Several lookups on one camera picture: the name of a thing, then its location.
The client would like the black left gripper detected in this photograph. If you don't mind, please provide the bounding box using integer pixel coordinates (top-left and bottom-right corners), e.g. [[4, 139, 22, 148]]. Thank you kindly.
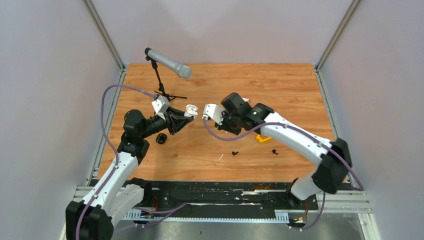
[[140, 106, 194, 139]]

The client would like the white gold earbud charging case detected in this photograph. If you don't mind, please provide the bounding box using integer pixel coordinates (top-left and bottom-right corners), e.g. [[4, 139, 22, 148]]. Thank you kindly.
[[184, 104, 199, 119]]

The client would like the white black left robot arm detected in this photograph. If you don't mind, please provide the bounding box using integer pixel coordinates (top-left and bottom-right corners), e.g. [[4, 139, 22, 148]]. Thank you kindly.
[[65, 104, 198, 240]]

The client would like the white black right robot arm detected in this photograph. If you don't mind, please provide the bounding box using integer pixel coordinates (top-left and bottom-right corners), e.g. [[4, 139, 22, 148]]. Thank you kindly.
[[203, 92, 352, 209]]

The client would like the black earbud case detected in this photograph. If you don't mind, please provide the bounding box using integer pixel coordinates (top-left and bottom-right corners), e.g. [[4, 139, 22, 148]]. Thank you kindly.
[[155, 133, 168, 145]]

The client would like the yellow triangular plastic piece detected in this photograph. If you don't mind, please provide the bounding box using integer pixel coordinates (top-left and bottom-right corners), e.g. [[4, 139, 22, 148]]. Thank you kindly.
[[255, 134, 273, 143]]

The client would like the grey microphone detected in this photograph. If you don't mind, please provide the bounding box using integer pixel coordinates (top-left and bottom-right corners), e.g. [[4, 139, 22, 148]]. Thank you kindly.
[[144, 47, 193, 80]]

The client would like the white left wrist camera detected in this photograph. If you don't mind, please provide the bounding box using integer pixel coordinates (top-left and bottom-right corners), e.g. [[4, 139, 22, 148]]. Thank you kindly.
[[151, 95, 170, 121]]

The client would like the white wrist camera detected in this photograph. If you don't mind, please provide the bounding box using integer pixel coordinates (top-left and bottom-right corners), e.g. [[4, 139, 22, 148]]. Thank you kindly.
[[202, 103, 225, 125], [151, 95, 170, 121]]

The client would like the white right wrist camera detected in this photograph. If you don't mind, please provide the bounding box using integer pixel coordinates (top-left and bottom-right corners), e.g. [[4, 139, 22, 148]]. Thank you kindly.
[[202, 103, 225, 125]]

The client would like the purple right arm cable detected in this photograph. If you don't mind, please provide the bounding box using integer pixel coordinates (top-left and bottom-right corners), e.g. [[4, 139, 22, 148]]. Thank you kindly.
[[202, 117, 365, 232]]

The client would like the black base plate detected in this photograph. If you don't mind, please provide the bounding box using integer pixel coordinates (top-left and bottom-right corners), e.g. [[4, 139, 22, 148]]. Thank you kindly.
[[136, 181, 319, 220]]

